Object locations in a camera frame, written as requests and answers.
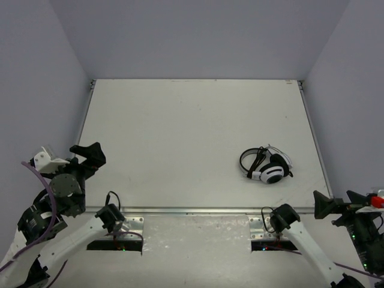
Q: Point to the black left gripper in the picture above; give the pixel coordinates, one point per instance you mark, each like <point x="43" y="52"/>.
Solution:
<point x="78" y="165"/>

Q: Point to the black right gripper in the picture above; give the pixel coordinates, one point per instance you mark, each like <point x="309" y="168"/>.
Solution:
<point x="323" y="205"/>

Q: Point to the white and black headphones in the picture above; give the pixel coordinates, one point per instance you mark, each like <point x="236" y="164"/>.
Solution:
<point x="270" y="165"/>

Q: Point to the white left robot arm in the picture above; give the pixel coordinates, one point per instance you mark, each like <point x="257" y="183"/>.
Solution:
<point x="23" y="265"/>

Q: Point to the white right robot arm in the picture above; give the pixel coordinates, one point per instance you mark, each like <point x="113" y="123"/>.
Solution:
<point x="284" y="220"/>

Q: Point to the metal base mounting plate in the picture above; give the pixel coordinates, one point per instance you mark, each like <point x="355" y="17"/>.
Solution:
<point x="130" y="237"/>

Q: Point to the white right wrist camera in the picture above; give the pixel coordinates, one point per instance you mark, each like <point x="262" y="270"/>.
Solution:
<point x="374" y="202"/>

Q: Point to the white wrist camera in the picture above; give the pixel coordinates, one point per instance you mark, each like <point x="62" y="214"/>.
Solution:
<point x="46" y="161"/>
<point x="374" y="202"/>

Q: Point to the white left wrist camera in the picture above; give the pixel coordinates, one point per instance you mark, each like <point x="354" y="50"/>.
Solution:
<point x="46" y="161"/>

